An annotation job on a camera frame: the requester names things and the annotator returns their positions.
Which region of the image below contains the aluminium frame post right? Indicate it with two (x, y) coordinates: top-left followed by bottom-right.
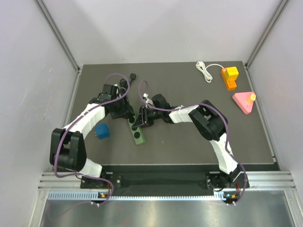
(244, 0), (290, 69)

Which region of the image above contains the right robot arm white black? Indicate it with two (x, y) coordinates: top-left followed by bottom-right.
(132, 94), (242, 192)

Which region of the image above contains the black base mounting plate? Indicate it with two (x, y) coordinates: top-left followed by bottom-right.
(80, 171), (248, 190)

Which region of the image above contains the aluminium frame post left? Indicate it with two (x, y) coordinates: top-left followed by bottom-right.
(34, 0), (80, 73)

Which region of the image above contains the white power cable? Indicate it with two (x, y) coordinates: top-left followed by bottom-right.
(196, 61), (224, 83)

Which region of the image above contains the aluminium frame post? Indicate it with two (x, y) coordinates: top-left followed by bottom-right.
(34, 0), (80, 73)
(244, 0), (290, 69)

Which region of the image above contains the blue cube plug adapter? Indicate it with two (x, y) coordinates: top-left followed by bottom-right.
(94, 123), (110, 140)

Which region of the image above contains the green power strip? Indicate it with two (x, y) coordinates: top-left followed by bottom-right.
(128, 115), (146, 145)

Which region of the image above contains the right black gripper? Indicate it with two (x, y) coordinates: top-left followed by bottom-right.
(134, 106), (163, 129)

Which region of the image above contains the black power strip cable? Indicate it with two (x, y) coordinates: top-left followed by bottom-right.
(118, 73), (138, 92)

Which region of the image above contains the aluminium frame rail front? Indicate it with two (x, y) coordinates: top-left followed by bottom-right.
(38, 171), (296, 191)

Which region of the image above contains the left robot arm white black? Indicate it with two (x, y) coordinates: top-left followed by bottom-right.
(50, 80), (134, 188)

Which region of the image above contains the grey slotted cable duct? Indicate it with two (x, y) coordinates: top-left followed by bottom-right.
(47, 191), (237, 201)

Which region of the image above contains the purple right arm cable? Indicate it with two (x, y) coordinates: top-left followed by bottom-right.
(138, 80), (248, 206)

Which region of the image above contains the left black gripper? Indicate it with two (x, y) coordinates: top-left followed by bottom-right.
(111, 94), (133, 119)

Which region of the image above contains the pink triangular socket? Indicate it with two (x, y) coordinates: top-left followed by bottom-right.
(232, 91), (255, 114)

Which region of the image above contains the orange yellow cube socket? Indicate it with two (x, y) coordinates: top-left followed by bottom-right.
(221, 67), (239, 91)

